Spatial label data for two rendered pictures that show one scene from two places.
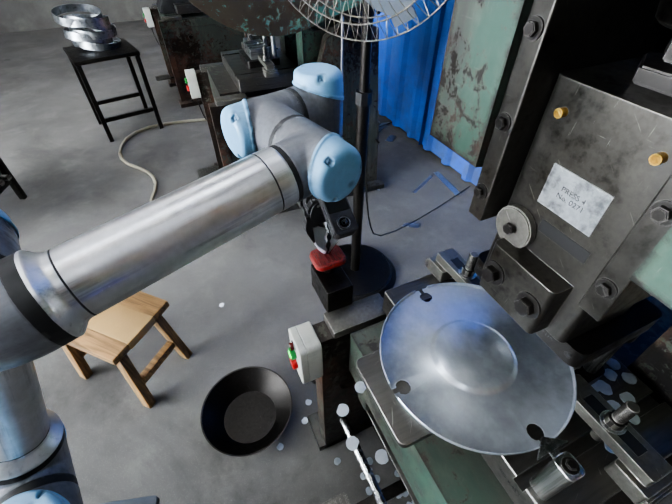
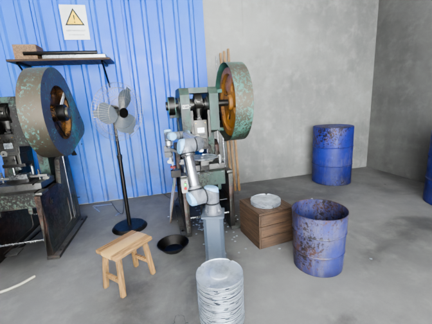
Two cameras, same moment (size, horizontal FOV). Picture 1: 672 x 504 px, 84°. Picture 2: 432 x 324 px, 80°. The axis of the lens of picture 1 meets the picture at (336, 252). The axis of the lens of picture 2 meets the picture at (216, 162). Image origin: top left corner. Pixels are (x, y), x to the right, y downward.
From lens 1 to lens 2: 2.40 m
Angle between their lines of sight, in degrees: 72
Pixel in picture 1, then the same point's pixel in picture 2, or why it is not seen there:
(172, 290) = (90, 275)
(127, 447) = (168, 276)
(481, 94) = (189, 124)
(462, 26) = (183, 119)
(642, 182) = (205, 125)
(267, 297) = not seen: hidden behind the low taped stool
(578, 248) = (204, 134)
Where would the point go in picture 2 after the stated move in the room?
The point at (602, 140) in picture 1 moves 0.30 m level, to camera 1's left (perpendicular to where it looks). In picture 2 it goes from (200, 123) to (192, 126)
